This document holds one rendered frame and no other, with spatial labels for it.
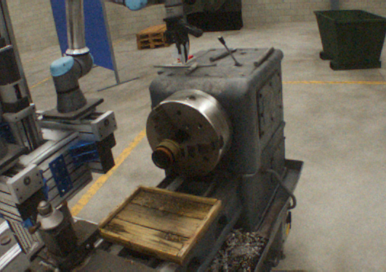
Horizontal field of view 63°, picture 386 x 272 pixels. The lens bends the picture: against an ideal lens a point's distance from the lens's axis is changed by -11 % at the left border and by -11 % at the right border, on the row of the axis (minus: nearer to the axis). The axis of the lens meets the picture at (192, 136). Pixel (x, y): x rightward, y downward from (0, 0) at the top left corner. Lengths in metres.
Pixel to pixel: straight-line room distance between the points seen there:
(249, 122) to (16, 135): 0.98
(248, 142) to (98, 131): 0.65
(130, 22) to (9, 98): 11.15
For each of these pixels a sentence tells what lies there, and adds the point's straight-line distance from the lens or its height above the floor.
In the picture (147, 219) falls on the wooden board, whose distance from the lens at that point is 1.26.
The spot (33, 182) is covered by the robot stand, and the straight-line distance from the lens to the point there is 1.33.
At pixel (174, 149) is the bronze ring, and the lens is 1.20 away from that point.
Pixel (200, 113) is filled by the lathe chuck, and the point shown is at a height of 1.20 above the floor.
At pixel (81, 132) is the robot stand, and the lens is 1.66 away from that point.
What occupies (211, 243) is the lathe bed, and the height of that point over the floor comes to 0.74.
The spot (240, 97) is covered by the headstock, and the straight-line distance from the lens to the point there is 1.30.
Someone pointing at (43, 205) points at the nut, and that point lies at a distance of 0.95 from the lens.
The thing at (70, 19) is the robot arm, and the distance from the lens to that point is 1.69.
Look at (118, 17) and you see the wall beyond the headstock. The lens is 12.75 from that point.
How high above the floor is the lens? 1.65
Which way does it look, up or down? 26 degrees down
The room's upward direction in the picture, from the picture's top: 9 degrees counter-clockwise
